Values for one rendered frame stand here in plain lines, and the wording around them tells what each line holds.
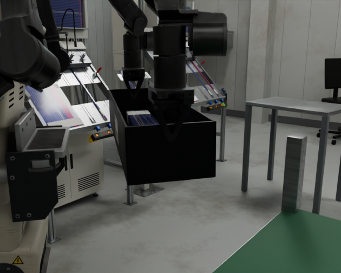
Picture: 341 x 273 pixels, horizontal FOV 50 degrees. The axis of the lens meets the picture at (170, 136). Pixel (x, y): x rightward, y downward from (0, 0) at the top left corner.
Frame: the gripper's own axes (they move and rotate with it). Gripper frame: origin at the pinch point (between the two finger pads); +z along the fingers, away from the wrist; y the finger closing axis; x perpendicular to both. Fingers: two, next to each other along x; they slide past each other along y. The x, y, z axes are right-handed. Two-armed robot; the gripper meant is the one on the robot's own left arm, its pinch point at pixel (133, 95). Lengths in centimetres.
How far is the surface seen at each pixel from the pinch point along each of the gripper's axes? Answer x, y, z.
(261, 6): -249, 427, -68
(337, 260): -21, -78, 15
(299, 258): -16, -76, 15
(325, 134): -148, 102, 47
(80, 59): 20, 175, -4
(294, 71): -301, 408, 30
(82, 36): 18, 190, -22
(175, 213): -44, 131, 111
